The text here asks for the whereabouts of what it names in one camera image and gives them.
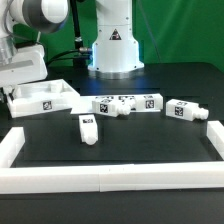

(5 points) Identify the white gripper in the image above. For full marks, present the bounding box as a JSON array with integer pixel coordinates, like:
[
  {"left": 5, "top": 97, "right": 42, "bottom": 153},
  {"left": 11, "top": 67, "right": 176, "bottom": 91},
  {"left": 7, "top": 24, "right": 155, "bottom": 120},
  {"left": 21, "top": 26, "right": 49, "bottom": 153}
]
[{"left": 0, "top": 45, "right": 47, "bottom": 99}]

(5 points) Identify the white square tabletop part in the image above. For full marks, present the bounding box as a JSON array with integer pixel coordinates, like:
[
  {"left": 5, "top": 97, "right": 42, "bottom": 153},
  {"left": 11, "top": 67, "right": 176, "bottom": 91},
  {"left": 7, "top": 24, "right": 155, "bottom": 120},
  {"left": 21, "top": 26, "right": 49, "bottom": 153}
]
[{"left": 7, "top": 79, "right": 80, "bottom": 118}]

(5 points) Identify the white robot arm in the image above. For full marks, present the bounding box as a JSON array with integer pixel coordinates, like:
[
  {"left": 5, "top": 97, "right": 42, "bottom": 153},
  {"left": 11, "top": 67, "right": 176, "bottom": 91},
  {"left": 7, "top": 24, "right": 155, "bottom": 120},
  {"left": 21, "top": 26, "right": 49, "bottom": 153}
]
[{"left": 0, "top": 0, "right": 144, "bottom": 88}]

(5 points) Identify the white tag sheet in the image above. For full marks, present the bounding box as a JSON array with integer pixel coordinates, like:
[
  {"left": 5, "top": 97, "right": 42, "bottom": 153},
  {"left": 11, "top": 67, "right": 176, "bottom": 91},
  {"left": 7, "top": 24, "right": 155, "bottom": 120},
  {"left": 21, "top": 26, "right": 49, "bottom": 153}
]
[{"left": 72, "top": 95, "right": 134, "bottom": 114}]

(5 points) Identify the black pole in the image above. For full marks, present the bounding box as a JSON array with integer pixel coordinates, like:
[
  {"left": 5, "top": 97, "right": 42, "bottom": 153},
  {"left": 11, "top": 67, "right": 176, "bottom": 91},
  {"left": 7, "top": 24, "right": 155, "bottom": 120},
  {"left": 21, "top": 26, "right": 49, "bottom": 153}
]
[{"left": 70, "top": 0, "right": 86, "bottom": 68}]

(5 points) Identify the white U-shaped obstacle fence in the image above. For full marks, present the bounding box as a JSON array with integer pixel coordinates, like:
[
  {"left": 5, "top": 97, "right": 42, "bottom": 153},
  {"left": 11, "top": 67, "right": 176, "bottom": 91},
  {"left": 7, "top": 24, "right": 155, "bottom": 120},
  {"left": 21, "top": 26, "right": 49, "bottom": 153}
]
[{"left": 0, "top": 127, "right": 224, "bottom": 194}]

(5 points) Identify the black cable bundle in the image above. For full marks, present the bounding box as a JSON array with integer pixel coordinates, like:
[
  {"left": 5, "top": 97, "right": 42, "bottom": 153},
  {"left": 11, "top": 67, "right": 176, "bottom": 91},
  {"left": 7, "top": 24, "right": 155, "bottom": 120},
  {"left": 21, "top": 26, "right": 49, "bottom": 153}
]
[{"left": 46, "top": 47, "right": 94, "bottom": 68}]

